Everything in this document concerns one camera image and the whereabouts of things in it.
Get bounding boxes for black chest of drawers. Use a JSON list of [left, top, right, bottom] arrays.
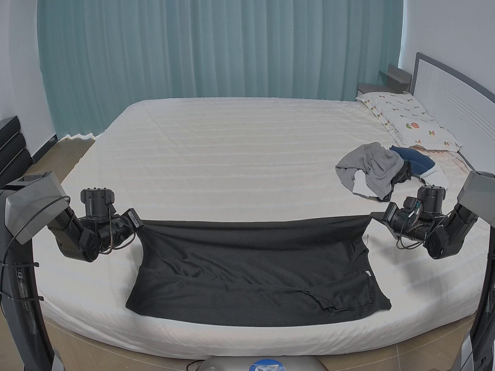
[[0, 116, 33, 177]]

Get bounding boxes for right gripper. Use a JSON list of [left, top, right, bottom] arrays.
[[382, 203, 407, 235]]

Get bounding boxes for grey bedside table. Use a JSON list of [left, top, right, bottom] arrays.
[[357, 63, 412, 95]]

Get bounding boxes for white printed pillow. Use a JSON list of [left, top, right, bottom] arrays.
[[355, 91, 463, 152]]

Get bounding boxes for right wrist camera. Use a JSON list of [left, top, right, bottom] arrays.
[[402, 196, 422, 217]]

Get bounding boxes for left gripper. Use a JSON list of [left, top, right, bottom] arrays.
[[118, 207, 142, 234]]

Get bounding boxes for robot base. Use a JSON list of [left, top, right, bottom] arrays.
[[201, 356, 321, 371]]

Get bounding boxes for blue-green curtain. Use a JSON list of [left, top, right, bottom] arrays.
[[37, 0, 405, 140]]

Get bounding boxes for black T-shirt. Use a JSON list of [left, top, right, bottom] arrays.
[[126, 214, 392, 328]]

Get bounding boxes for bed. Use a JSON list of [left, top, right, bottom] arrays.
[[31, 52, 495, 358]]

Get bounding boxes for pile of clothes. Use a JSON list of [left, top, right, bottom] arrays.
[[335, 142, 449, 202]]

